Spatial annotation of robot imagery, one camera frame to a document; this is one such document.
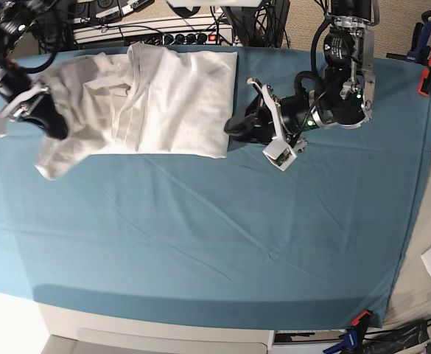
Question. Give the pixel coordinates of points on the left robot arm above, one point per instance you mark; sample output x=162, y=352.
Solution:
x=337, y=90

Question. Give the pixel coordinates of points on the orange black clamp bottom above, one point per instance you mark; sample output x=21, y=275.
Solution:
x=363, y=318

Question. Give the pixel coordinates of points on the orange black clamp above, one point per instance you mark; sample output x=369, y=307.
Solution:
x=363, y=318
x=424, y=87

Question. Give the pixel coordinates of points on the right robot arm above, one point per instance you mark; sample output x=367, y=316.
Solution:
x=16, y=19

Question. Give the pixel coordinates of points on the white drawer cabinet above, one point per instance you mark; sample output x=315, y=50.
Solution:
x=151, y=337

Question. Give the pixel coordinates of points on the teal table cloth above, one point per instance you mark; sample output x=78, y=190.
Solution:
x=232, y=242

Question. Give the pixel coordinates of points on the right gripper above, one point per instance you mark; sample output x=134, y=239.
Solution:
x=29, y=101

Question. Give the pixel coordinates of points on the blue clamp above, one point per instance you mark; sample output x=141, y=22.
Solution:
x=351, y=341
x=420, y=50

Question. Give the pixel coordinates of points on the blue clamp top right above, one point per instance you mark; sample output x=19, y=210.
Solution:
x=420, y=50

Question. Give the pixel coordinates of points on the orange black clamp right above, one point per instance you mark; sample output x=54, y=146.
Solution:
x=424, y=87

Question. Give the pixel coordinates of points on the black power strip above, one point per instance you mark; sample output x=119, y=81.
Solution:
x=211, y=38

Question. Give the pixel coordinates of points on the blue clamp bottom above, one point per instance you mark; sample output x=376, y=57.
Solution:
x=351, y=341

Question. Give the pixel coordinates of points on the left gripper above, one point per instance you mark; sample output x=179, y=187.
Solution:
x=298, y=113

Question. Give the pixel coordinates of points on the white T-shirt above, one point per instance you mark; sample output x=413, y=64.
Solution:
x=149, y=100

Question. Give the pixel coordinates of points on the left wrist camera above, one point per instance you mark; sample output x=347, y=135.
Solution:
x=280, y=154

